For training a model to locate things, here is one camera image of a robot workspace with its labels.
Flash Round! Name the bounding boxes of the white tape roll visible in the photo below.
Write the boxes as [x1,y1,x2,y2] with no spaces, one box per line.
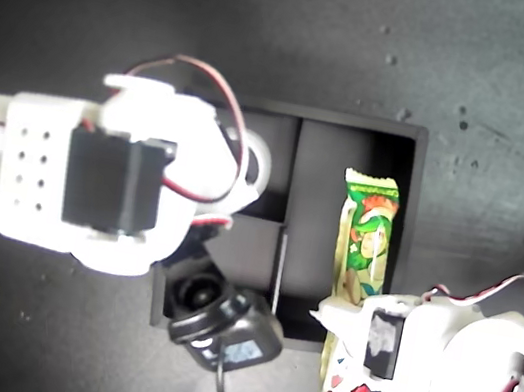
[234,128,280,197]

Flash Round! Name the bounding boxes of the green printed snack bar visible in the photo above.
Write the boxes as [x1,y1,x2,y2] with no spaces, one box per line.
[307,166,407,392]

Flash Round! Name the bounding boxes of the black tray with wells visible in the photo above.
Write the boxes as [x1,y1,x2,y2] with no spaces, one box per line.
[142,84,431,369]

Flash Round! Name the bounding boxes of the red servo wire loop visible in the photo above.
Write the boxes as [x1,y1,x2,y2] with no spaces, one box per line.
[104,45,261,211]

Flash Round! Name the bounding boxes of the red black white wire bundle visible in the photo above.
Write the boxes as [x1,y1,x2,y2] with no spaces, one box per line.
[422,255,524,327]

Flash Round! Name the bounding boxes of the black camera box with label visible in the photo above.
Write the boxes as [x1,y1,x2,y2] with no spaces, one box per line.
[150,235,301,384]

